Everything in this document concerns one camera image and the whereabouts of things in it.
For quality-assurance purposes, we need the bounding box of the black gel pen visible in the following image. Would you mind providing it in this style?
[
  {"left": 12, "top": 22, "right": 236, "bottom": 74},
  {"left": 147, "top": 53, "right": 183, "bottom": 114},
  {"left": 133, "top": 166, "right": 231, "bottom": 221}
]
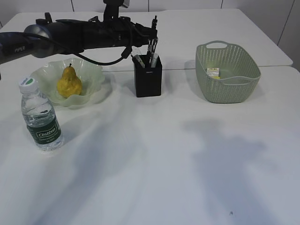
[
  {"left": 151, "top": 15, "right": 158, "bottom": 61},
  {"left": 131, "top": 55, "right": 138, "bottom": 64},
  {"left": 147, "top": 39, "right": 153, "bottom": 66}
]

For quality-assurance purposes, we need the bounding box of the yellow plastic packaging waste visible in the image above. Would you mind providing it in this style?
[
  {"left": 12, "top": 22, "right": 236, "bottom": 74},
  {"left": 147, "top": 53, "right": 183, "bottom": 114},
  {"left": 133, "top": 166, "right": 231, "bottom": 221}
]
[{"left": 206, "top": 67, "right": 220, "bottom": 79}]

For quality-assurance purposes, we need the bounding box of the frosted green wavy glass plate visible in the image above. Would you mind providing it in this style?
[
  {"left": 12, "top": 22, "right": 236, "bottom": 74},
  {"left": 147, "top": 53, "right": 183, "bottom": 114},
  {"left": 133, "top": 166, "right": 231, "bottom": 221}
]
[{"left": 30, "top": 58, "right": 105, "bottom": 107}]

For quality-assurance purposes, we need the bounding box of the yellow pear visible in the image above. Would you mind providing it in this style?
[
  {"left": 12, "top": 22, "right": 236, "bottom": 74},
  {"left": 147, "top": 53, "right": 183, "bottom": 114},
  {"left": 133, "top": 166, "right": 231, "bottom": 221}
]
[{"left": 57, "top": 63, "right": 83, "bottom": 98}]

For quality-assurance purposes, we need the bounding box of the teal utility knife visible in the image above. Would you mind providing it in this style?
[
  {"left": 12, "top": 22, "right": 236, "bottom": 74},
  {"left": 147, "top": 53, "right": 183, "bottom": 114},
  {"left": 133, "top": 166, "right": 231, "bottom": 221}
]
[{"left": 151, "top": 53, "right": 158, "bottom": 68}]

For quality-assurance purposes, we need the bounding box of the green woven plastic basket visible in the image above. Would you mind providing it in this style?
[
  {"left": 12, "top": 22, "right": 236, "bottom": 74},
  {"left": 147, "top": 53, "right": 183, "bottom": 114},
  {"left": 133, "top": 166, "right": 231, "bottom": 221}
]
[{"left": 195, "top": 41, "right": 261, "bottom": 104}]

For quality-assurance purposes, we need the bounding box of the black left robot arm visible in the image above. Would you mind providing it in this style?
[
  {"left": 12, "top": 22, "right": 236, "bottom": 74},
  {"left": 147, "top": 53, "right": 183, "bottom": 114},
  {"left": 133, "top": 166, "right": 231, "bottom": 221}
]
[{"left": 0, "top": 13, "right": 158, "bottom": 66}]

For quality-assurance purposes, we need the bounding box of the yellow utility knife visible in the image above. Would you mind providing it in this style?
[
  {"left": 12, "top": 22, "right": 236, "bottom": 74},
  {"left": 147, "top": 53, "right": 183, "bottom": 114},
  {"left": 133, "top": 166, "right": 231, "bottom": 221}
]
[{"left": 134, "top": 55, "right": 145, "bottom": 68}]

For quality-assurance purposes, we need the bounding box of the black square pen holder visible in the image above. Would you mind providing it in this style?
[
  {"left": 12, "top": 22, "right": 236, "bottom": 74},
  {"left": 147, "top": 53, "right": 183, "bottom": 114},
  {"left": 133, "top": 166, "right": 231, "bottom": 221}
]
[{"left": 134, "top": 56, "right": 162, "bottom": 98}]

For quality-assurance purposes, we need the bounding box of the clear water bottle green label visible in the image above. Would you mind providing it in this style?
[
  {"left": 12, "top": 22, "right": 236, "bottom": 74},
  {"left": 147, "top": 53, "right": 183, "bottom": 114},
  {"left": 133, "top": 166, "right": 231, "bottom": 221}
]
[{"left": 18, "top": 77, "right": 63, "bottom": 151}]

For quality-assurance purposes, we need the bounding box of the black gel pen front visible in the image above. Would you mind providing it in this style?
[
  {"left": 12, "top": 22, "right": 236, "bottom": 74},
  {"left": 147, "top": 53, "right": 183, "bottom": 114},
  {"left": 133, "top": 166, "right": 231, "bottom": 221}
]
[{"left": 151, "top": 15, "right": 158, "bottom": 61}]

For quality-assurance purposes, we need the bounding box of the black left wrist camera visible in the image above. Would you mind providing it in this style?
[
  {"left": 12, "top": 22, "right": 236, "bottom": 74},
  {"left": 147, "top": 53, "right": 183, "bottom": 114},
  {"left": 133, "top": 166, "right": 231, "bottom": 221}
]
[{"left": 103, "top": 0, "right": 130, "bottom": 22}]

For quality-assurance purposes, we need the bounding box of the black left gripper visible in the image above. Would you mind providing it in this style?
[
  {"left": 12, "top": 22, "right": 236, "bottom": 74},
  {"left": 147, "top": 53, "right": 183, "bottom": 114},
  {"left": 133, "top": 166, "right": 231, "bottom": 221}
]
[{"left": 93, "top": 16, "right": 154, "bottom": 48}]

